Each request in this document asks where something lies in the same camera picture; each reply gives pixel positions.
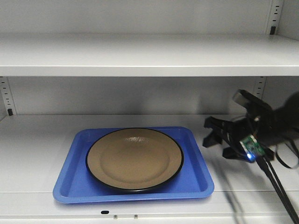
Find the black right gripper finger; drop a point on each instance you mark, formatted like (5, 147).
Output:
(212, 139)
(218, 125)

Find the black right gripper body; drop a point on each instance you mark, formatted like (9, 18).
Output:
(240, 134)

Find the beige plate with black rim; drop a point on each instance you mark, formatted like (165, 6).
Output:
(135, 159)

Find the blue plastic tray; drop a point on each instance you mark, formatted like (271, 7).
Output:
(76, 184)

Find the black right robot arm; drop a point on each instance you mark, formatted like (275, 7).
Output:
(268, 126)

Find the white lower cabinet shelf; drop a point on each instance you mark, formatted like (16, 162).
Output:
(33, 149)

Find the white cabinet shelf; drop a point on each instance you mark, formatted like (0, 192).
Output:
(69, 55)
(33, 149)

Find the white upper cabinet shelf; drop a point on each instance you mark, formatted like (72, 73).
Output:
(69, 55)

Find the green right circuit board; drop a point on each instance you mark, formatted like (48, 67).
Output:
(252, 148)

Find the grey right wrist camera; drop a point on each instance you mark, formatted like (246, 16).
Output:
(248, 100)

